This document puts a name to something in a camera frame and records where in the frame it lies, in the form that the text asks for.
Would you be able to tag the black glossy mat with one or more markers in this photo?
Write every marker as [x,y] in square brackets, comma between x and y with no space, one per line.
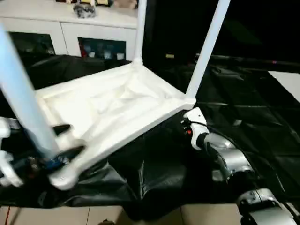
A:
[246,117]

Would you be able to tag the small yellow label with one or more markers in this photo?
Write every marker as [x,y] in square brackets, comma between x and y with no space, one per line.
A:
[170,56]

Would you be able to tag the red bottle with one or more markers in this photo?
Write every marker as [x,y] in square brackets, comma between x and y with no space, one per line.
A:
[84,52]

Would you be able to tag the small white jar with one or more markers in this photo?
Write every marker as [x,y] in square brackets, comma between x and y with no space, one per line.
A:
[91,54]
[120,56]
[107,55]

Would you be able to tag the long black bar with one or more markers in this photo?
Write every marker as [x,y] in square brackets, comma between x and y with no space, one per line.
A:
[257,60]

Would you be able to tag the white flat panel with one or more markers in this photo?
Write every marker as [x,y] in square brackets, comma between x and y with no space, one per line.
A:
[288,82]

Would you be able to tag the white sideboard cabinet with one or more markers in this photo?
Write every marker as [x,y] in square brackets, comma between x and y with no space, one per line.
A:
[35,12]

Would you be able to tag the bag of black parts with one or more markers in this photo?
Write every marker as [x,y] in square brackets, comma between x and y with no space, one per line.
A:
[84,11]

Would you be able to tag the small white figurine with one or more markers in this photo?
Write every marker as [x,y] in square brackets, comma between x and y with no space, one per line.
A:
[93,2]

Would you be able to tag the black framed plaque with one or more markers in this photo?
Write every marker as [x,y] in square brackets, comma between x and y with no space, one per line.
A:
[103,2]

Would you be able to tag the beige plush toy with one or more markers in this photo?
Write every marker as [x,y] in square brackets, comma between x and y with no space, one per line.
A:
[126,3]

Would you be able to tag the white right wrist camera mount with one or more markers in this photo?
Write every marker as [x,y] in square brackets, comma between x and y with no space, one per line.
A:
[195,114]

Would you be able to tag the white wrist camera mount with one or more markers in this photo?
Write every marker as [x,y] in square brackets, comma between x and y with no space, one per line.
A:
[9,171]
[195,114]

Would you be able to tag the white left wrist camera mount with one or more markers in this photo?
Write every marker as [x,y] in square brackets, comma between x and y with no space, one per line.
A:
[9,171]

